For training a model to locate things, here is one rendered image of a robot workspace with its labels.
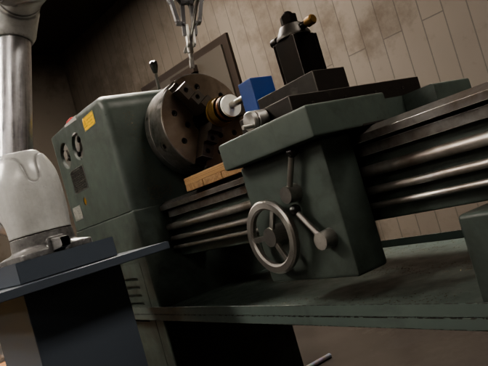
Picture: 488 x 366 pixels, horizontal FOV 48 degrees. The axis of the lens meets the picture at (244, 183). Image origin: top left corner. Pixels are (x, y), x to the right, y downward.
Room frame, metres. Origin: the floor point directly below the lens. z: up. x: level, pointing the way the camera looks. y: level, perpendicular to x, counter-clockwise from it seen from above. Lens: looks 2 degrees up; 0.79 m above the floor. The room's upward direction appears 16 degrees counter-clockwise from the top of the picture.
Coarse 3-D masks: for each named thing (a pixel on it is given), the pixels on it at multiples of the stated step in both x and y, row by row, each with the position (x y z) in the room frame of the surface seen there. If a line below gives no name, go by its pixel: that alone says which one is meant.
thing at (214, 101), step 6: (222, 96) 1.63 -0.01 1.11; (210, 102) 1.67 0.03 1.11; (216, 102) 1.63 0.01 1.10; (210, 108) 1.65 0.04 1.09; (216, 108) 1.63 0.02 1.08; (210, 114) 1.65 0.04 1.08; (216, 114) 1.64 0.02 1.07; (222, 114) 1.62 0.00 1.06; (210, 120) 1.66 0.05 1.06; (216, 120) 1.65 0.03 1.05; (222, 120) 1.65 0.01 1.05; (228, 120) 1.65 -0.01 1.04; (222, 126) 1.68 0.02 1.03
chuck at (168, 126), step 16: (176, 80) 1.72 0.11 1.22; (192, 80) 1.75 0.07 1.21; (208, 80) 1.79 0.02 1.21; (160, 96) 1.71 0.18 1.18; (160, 112) 1.67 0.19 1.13; (176, 112) 1.70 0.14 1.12; (160, 128) 1.68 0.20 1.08; (176, 128) 1.69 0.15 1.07; (192, 128) 1.72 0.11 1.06; (224, 128) 1.79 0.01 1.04; (240, 128) 1.83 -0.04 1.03; (160, 144) 1.71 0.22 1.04; (176, 144) 1.68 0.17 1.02; (192, 144) 1.71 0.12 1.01; (176, 160) 1.72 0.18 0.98; (192, 160) 1.70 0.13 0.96; (208, 160) 1.74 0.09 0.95
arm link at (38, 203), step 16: (0, 160) 1.35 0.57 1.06; (16, 160) 1.34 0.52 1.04; (32, 160) 1.36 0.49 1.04; (48, 160) 1.40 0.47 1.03; (0, 176) 1.33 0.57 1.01; (16, 176) 1.32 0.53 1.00; (32, 176) 1.34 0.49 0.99; (48, 176) 1.36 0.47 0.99; (0, 192) 1.33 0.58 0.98; (16, 192) 1.32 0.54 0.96; (32, 192) 1.33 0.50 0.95; (48, 192) 1.35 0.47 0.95; (0, 208) 1.34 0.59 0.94; (16, 208) 1.32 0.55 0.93; (32, 208) 1.32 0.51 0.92; (48, 208) 1.34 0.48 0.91; (64, 208) 1.38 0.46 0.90; (16, 224) 1.32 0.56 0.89; (32, 224) 1.32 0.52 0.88; (48, 224) 1.34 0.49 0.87; (64, 224) 1.37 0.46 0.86
